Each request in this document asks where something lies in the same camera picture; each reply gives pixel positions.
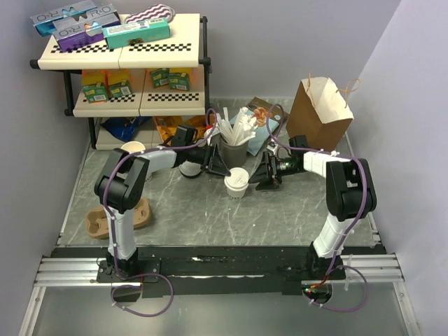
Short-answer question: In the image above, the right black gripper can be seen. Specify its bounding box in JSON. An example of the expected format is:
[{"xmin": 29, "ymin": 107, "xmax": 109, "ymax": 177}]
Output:
[{"xmin": 248, "ymin": 151, "xmax": 303, "ymax": 191}]

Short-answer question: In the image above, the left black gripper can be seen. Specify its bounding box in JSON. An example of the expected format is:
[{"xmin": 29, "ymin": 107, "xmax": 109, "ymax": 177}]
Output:
[{"xmin": 185, "ymin": 143, "xmax": 231, "ymax": 178}]

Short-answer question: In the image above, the white cup lid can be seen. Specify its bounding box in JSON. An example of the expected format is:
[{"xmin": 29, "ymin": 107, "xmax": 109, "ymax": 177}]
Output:
[{"xmin": 224, "ymin": 167, "xmax": 249, "ymax": 191}]

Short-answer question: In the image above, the stack of white cup lids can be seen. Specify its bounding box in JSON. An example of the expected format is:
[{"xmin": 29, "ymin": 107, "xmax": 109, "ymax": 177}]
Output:
[{"xmin": 178, "ymin": 161, "xmax": 202, "ymax": 179}]

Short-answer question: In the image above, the stack of white paper cups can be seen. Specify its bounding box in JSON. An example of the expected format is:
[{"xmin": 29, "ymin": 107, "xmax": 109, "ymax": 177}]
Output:
[{"xmin": 120, "ymin": 141, "xmax": 150, "ymax": 160}]

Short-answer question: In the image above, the single white paper cup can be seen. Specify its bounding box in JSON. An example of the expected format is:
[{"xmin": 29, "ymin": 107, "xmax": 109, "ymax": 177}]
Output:
[{"xmin": 225, "ymin": 183, "xmax": 249, "ymax": 200}]

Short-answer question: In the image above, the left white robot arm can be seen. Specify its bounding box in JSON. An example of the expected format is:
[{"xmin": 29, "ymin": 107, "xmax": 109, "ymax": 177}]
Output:
[{"xmin": 94, "ymin": 124, "xmax": 230, "ymax": 281}]

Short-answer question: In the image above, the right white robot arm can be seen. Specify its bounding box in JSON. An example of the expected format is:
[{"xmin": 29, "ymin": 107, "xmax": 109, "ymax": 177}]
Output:
[{"xmin": 249, "ymin": 135, "xmax": 377, "ymax": 279}]

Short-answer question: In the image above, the brown paper takeout bag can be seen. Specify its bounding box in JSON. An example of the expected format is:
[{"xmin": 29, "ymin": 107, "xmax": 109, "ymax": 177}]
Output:
[{"xmin": 286, "ymin": 76, "xmax": 361, "ymax": 151}]

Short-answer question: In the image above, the grey straw holder cup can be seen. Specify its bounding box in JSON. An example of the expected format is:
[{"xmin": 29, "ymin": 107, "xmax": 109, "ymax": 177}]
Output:
[{"xmin": 218, "ymin": 137, "xmax": 249, "ymax": 169}]

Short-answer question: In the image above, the light blue nut bag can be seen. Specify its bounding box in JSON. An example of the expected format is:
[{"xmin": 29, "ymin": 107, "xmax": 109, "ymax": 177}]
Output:
[{"xmin": 246, "ymin": 97, "xmax": 288, "ymax": 156}]

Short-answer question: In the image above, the orange snack bag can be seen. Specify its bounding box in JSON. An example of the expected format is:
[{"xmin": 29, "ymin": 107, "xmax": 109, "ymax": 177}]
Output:
[{"xmin": 153, "ymin": 115, "xmax": 207, "ymax": 141}]

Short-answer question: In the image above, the green orange box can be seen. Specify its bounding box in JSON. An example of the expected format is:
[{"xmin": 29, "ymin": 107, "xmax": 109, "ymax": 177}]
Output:
[
  {"xmin": 81, "ymin": 69, "xmax": 109, "ymax": 104},
  {"xmin": 146, "ymin": 68, "xmax": 169, "ymax": 88},
  {"xmin": 168, "ymin": 67, "xmax": 193, "ymax": 92},
  {"xmin": 106, "ymin": 69, "xmax": 133, "ymax": 98}
]

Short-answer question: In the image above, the dark blue snack bag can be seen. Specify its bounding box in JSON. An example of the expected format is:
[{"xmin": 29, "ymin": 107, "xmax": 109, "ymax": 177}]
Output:
[{"xmin": 101, "ymin": 116, "xmax": 151, "ymax": 142}]

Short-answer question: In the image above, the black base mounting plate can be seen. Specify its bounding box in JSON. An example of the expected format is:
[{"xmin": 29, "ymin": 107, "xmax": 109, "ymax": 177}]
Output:
[{"xmin": 95, "ymin": 246, "xmax": 351, "ymax": 299}]

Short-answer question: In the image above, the cream checkered shelf rack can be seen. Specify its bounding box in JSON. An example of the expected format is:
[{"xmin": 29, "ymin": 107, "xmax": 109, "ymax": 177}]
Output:
[{"xmin": 29, "ymin": 13, "xmax": 211, "ymax": 150}]

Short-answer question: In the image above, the brown cardboard cup carrier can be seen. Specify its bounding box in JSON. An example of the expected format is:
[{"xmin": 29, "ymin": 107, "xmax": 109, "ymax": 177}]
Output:
[{"xmin": 85, "ymin": 197, "xmax": 153, "ymax": 240}]

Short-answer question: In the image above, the green orange box far left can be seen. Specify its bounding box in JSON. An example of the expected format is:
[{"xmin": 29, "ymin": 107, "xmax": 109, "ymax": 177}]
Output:
[{"xmin": 81, "ymin": 69, "xmax": 109, "ymax": 104}]

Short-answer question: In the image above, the teal carton box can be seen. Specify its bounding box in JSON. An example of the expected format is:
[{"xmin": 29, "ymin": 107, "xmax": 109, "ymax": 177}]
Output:
[{"xmin": 102, "ymin": 17, "xmax": 171, "ymax": 49}]

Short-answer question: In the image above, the purple white wavy pouch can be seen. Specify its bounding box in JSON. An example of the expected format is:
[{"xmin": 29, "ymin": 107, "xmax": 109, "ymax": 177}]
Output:
[{"xmin": 125, "ymin": 3, "xmax": 176, "ymax": 24}]

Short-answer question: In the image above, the purple O-R-O box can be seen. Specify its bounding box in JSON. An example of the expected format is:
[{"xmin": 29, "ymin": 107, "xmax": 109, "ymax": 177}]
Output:
[{"xmin": 52, "ymin": 14, "xmax": 120, "ymax": 52}]

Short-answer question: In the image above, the blue O-R-O box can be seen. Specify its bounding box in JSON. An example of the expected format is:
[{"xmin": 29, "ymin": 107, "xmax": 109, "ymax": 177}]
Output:
[{"xmin": 30, "ymin": 1, "xmax": 119, "ymax": 36}]

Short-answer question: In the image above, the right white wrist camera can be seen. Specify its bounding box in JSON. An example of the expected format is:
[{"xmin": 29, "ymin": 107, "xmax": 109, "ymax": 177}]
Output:
[{"xmin": 266, "ymin": 139, "xmax": 279, "ymax": 156}]

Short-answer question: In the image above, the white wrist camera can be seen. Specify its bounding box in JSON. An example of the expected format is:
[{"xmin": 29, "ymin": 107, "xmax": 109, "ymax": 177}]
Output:
[
  {"xmin": 204, "ymin": 127, "xmax": 221, "ymax": 146},
  {"xmin": 266, "ymin": 139, "xmax": 279, "ymax": 156}
]

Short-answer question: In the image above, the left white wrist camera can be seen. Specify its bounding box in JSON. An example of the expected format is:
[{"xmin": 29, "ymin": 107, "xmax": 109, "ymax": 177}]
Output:
[{"xmin": 204, "ymin": 127, "xmax": 221, "ymax": 146}]

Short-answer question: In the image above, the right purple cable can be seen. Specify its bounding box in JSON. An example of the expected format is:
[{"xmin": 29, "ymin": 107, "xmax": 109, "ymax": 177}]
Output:
[{"xmin": 266, "ymin": 103, "xmax": 370, "ymax": 312}]

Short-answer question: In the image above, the purple cable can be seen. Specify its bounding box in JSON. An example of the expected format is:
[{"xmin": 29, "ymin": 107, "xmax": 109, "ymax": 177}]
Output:
[
  {"xmin": 103, "ymin": 107, "xmax": 218, "ymax": 319},
  {"xmin": 266, "ymin": 103, "xmax": 370, "ymax": 312}
]

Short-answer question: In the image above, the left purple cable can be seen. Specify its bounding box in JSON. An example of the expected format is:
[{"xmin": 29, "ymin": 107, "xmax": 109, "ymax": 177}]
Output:
[{"xmin": 103, "ymin": 107, "xmax": 218, "ymax": 319}]

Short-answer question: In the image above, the aluminium rail frame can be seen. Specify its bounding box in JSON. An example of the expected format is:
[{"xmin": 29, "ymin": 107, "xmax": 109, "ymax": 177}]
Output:
[{"xmin": 20, "ymin": 242, "xmax": 421, "ymax": 335}]

